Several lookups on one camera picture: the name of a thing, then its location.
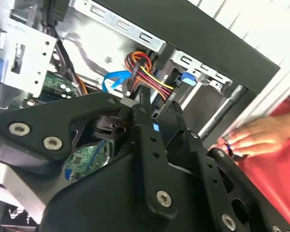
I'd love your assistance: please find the blue data wire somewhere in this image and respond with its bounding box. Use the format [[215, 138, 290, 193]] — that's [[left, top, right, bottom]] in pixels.
[[101, 71, 131, 94]]

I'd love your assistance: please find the red orange power wire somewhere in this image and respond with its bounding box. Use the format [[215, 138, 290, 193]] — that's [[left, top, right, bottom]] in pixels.
[[124, 50, 175, 101]]

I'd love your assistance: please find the hard disk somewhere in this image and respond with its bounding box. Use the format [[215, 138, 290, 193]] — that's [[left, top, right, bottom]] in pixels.
[[151, 69, 242, 141]]

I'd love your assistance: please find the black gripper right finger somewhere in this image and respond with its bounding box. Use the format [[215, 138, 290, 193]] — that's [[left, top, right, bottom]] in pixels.
[[159, 101, 290, 232]]

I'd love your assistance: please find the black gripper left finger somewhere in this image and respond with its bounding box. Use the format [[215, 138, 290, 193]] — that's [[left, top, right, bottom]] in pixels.
[[0, 84, 180, 219]]

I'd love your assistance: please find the person's right hand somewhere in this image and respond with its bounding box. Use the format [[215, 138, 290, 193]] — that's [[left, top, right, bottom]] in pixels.
[[217, 112, 290, 158]]

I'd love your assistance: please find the round black tool blue ring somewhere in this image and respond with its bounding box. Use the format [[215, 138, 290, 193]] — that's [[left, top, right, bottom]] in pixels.
[[223, 139, 248, 162]]

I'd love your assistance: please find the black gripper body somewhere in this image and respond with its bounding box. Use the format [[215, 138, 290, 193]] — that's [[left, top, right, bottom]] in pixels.
[[38, 153, 220, 232]]

